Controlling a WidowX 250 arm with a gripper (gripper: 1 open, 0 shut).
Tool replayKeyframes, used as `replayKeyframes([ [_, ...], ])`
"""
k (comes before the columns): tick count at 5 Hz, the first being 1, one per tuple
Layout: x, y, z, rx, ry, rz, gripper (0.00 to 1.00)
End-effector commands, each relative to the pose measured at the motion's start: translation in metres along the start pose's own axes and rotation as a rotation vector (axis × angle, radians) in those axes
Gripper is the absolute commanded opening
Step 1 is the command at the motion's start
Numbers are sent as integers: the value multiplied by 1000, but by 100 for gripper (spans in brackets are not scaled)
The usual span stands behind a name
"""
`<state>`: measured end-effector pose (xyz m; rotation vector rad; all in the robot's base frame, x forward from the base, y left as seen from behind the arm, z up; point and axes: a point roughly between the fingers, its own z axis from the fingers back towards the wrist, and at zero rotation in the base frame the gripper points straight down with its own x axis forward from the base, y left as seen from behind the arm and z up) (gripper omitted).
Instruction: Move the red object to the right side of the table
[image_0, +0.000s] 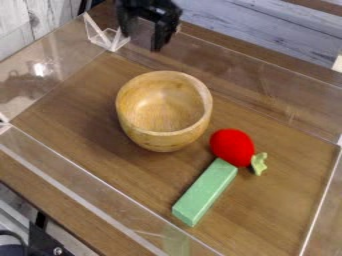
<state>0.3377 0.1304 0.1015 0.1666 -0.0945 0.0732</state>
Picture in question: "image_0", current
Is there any wooden bowl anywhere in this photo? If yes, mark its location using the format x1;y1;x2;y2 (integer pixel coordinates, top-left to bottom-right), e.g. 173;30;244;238
115;71;213;152

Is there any black metal table bracket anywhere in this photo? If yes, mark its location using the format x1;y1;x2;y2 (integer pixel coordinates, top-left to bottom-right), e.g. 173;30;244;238
0;211;78;256

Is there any clear acrylic corner bracket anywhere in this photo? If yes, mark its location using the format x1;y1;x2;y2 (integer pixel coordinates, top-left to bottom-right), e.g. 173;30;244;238
83;13;131;52

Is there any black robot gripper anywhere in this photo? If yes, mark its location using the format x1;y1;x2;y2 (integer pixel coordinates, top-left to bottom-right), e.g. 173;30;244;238
115;0;184;52

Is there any red plush strawberry toy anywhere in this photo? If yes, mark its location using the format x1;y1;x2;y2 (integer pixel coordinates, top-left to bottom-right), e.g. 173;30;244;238
210;128;269;176

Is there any green rectangular block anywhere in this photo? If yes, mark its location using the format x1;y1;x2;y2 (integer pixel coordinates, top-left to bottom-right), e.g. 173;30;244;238
173;158;238;227

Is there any clear acrylic tray wall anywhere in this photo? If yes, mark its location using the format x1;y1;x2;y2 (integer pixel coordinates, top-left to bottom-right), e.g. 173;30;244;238
0;18;342;256

